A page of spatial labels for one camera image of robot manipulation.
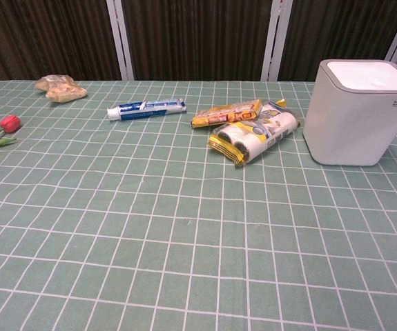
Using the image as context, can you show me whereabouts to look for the white plastic trash bin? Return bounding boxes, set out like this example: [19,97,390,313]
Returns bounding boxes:
[302,59,397,167]

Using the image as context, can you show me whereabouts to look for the yellow red snack packet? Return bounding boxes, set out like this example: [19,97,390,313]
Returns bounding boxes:
[191,99,263,130]

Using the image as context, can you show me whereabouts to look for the white rolls in yellow pack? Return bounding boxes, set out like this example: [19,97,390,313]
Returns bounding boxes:
[207,99,302,168]

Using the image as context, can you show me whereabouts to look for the green checkered tablecloth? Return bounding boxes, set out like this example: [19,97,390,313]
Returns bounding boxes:
[0,79,397,331]

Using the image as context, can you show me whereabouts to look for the blue white toothpaste tube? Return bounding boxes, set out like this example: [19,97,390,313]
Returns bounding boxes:
[106,97,188,121]

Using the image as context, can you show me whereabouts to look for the bagged beige snack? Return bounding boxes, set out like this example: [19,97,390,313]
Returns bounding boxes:
[35,74,88,103]

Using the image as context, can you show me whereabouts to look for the white folding screen frame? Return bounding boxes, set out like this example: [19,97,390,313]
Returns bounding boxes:
[0,0,397,88]

